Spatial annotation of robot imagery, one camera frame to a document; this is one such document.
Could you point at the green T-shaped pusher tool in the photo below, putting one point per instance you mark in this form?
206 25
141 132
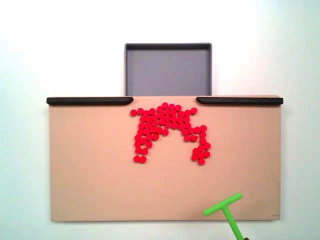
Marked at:
223 205

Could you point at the black edge bar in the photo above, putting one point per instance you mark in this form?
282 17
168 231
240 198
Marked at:
240 101
87 101

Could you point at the beige rectangular board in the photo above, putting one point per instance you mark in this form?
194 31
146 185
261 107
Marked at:
100 175

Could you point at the grey square tray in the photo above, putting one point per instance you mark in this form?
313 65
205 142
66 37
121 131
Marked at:
167 72

